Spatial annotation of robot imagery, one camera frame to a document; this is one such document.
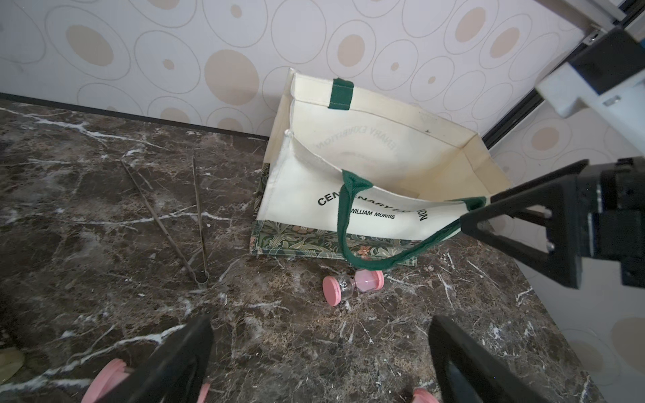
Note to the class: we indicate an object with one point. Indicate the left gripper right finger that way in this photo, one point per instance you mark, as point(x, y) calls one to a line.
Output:
point(466, 372)

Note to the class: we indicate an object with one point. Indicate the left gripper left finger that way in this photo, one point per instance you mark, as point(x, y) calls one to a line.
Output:
point(196, 338)

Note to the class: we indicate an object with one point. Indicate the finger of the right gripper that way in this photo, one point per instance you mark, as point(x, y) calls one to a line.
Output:
point(548, 205)

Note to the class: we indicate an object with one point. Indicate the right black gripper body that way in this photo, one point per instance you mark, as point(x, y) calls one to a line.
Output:
point(611, 211)

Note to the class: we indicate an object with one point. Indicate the pink hourglass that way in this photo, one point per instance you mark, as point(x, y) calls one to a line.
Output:
point(421, 395)
point(339, 288)
point(169, 379)

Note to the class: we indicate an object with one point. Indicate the pink hourglass top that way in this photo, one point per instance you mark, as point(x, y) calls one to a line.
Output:
point(339, 288)

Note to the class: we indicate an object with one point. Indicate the cream canvas tote bag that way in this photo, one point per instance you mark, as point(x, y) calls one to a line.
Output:
point(352, 175)

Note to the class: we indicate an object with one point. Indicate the metal tongs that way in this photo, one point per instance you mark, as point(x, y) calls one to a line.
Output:
point(175, 227)

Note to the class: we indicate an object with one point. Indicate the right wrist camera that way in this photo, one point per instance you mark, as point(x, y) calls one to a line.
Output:
point(607, 77)

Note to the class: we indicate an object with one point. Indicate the aluminium frame rail back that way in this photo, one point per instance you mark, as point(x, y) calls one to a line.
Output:
point(601, 14)

